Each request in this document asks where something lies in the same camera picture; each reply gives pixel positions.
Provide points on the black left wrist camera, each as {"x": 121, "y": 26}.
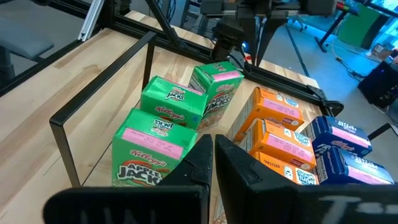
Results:
{"x": 228, "y": 32}

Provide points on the green board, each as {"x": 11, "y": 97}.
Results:
{"x": 357, "y": 28}

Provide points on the silver aluminium bar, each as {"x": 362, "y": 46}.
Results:
{"x": 90, "y": 18}

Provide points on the green Apple Jacks cereal box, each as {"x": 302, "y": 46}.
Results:
{"x": 146, "y": 149}
{"x": 171, "y": 99}
{"x": 220, "y": 90}

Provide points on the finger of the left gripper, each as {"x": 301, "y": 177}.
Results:
{"x": 269, "y": 31}
{"x": 252, "y": 34}

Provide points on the blue Frosted Flakes cereal box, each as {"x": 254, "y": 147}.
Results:
{"x": 339, "y": 132}
{"x": 351, "y": 168}

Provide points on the black floor stand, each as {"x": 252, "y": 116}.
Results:
{"x": 329, "y": 31}

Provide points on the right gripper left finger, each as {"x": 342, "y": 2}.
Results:
{"x": 140, "y": 205}

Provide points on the orange Mini Wheats cereal box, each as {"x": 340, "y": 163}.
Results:
{"x": 286, "y": 169}
{"x": 267, "y": 107}
{"x": 280, "y": 143}

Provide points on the black metal table frame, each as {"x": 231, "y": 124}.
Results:
{"x": 192, "y": 46}

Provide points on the black case on floor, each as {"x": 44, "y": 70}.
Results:
{"x": 379, "y": 87}

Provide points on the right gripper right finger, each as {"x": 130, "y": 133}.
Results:
{"x": 280, "y": 205}

